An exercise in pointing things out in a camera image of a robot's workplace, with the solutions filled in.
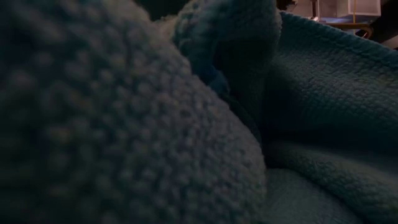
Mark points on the light blue microfiber towel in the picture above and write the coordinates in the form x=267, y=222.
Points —
x=217, y=25

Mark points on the grey-blue microfiber towel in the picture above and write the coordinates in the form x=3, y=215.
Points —
x=93, y=124

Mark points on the teal microfiber towel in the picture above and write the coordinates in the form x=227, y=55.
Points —
x=326, y=93

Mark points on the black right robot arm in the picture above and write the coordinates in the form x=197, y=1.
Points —
x=387, y=21

